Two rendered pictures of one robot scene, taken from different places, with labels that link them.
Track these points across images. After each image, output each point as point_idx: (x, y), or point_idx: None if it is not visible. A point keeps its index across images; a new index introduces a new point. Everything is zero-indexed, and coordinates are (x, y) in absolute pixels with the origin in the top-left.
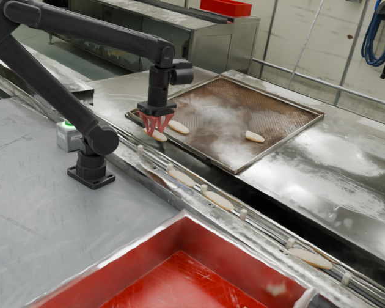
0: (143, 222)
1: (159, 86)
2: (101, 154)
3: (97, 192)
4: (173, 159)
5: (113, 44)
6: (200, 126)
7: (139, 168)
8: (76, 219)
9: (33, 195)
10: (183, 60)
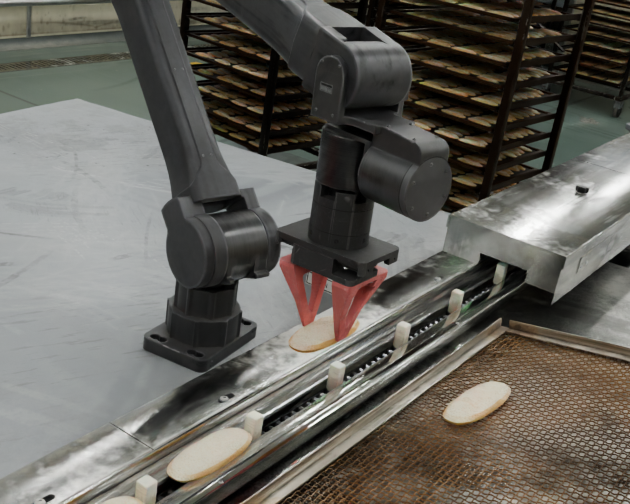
0: (14, 420)
1: (317, 176)
2: (175, 278)
3: (132, 353)
4: (304, 429)
5: (244, 16)
6: (524, 444)
7: (214, 372)
8: (18, 336)
9: (98, 289)
10: (418, 135)
